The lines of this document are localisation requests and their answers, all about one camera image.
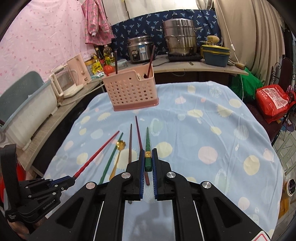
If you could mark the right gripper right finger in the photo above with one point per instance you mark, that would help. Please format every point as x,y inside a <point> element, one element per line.
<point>154,172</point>

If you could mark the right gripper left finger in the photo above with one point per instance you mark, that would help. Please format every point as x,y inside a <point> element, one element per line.
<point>141,174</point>

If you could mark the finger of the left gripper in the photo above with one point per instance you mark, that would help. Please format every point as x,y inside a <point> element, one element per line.
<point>64,182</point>

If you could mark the dark green chopstick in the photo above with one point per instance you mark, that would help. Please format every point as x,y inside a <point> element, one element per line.
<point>148,156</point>

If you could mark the maroon chopstick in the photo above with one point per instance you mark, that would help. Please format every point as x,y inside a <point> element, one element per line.
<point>140,146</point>

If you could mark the brown chopstick gold band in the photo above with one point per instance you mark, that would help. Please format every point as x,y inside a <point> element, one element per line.
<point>130,145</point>

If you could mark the gold flower spoon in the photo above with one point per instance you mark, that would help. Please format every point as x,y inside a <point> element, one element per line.
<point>120,146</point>

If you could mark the green chopstick gold band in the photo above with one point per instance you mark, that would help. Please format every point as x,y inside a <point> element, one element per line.
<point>108,165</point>

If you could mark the dark red chopstick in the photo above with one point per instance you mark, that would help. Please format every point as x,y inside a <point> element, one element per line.
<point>150,62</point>

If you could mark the blue patterned tablecloth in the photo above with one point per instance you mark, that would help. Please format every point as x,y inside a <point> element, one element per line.
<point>203,130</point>

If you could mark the pink perforated utensil holder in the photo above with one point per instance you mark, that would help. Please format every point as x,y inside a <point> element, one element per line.
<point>132,88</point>

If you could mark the red tomato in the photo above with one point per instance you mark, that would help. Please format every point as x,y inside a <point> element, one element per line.
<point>109,69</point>

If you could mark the clear food container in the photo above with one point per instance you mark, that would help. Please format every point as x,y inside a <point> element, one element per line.
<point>122,64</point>

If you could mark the glass electric kettle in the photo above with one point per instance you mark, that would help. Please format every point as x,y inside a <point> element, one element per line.
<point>63,82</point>

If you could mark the pink kettle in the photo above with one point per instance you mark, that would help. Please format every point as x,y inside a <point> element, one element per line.
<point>78,70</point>

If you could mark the silver rice cooker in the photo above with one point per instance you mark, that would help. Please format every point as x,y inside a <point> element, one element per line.
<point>140,49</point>

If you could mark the cooking oil bottle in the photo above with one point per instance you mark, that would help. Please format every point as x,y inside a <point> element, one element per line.
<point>107,54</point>

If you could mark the blue yellow stacked bowls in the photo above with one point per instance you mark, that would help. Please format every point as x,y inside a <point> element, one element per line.
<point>215,55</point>

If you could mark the green plastic bag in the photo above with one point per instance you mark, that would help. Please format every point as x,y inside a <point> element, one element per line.
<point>245,86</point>

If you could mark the stainless steel steamer pot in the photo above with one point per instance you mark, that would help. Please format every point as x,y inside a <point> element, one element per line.
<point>180,36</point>

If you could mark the red plastic bag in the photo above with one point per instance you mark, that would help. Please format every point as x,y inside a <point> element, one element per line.
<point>273,102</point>

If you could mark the pink floral garment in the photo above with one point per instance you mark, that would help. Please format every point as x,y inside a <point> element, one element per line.
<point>98,30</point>

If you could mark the pink floral sheet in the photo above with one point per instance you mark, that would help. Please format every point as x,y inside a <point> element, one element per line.
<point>44,35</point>

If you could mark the navy floral cloth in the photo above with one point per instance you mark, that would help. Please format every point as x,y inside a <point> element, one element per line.
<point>152,24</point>

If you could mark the beige curtain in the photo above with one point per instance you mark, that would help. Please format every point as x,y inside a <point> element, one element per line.
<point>252,30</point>

